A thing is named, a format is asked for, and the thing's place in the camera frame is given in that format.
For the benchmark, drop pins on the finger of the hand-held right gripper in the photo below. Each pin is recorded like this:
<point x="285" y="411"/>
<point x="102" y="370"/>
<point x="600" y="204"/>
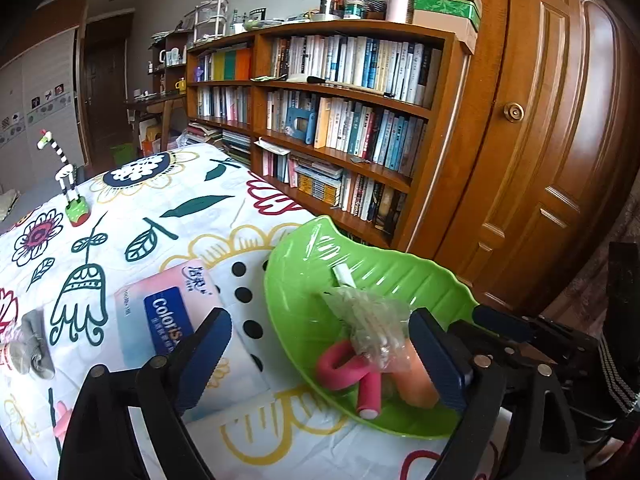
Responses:
<point x="500" y="319"/>

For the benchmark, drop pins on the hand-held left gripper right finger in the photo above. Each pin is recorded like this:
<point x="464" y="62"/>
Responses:
<point x="440" y="360"/>

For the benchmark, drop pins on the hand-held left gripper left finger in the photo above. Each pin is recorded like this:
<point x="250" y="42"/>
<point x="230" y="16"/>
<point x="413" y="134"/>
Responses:
<point x="200" y="355"/>

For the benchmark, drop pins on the orange makeup sponge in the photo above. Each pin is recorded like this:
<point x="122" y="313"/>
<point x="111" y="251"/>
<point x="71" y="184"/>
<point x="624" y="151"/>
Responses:
<point x="420" y="385"/>

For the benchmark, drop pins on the bag of cotton swabs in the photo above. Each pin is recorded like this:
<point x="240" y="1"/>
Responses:
<point x="372" y="325"/>

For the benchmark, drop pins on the pink foam hair roller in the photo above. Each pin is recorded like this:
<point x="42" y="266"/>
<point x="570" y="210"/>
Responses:
<point x="340" y="365"/>

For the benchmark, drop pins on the green leaf-shaped plate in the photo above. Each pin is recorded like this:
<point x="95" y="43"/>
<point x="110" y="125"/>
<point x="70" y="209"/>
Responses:
<point x="300" y="300"/>

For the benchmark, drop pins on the blue pink tissue pack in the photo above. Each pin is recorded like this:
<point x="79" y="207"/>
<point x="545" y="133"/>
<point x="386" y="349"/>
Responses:
<point x="165" y="310"/>

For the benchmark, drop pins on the carved brown wooden door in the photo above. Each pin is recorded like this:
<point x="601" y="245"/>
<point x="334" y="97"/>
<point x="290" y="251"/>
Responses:
<point x="550" y="160"/>

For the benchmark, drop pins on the grey sock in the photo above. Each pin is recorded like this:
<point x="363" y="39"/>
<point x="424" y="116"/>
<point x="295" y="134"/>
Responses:
<point x="30" y="342"/>

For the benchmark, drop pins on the brass door knob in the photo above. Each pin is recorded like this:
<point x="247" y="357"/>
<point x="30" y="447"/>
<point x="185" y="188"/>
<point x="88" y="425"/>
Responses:
<point x="514" y="111"/>

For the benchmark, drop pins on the green plastic bin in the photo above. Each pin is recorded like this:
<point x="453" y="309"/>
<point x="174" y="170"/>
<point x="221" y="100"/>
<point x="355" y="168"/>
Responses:
<point x="123" y="155"/>

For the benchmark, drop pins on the zebra striped toy figure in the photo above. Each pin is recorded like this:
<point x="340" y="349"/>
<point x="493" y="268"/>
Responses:
<point x="67" y="180"/>

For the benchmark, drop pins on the wooden bookshelf with books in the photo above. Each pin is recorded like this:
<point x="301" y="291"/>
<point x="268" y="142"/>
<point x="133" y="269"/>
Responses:
<point x="350" y="125"/>

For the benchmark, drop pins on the wooden desk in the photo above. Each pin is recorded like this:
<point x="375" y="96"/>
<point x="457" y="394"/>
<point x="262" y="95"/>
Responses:
<point x="155" y="107"/>

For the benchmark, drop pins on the blue plastic holder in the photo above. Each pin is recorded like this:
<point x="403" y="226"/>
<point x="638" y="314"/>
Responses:
<point x="300" y="124"/>

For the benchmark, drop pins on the yellow mug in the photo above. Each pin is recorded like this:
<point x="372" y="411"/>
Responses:
<point x="180" y="85"/>

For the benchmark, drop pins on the dark wooden door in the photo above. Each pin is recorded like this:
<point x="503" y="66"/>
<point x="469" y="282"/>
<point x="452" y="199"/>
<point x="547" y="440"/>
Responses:
<point x="107" y="90"/>

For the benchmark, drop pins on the white sliding wardrobe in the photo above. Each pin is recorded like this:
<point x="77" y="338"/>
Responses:
<point x="35" y="110"/>

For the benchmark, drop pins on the small wooden desk shelf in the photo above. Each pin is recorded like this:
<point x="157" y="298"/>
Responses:
<point x="170" y="60"/>

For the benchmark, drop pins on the green patterned box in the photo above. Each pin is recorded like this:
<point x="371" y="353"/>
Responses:
<point x="445" y="4"/>

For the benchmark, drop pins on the pink cylindrical canister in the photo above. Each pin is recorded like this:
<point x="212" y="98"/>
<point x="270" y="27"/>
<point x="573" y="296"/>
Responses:
<point x="397" y="5"/>

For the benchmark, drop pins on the white plastic rack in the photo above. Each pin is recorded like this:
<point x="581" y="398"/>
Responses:
<point x="210" y="20"/>

